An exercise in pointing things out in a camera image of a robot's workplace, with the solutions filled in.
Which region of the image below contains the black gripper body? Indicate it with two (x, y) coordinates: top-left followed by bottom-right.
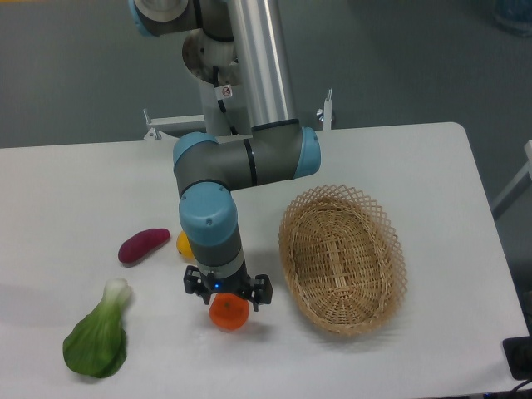
(195, 268), (252, 301)

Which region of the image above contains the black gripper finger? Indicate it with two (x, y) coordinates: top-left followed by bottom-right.
(183, 265), (216, 305)
(240, 274), (273, 312)

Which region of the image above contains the orange fruit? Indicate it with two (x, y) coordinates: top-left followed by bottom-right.
(209, 293), (249, 331)

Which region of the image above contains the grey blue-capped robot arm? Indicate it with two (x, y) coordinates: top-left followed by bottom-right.
(129, 1), (321, 308)

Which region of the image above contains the yellow mango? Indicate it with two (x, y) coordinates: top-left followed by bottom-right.
(176, 231), (194, 259)

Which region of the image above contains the purple sweet potato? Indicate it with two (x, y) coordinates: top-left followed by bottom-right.
(117, 228), (170, 264)

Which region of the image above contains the woven wicker basket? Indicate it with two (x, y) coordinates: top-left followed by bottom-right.
(278, 185), (407, 337)

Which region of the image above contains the green bok choy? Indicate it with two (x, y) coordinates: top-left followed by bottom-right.
(62, 278), (132, 378)

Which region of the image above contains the black device at table edge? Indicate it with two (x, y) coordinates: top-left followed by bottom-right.
(502, 336), (531, 381)

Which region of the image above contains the blue translucent container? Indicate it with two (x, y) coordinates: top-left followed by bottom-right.
(493, 0), (531, 37)

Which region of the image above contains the white metal frame right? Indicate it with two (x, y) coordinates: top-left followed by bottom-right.
(490, 140), (531, 220)

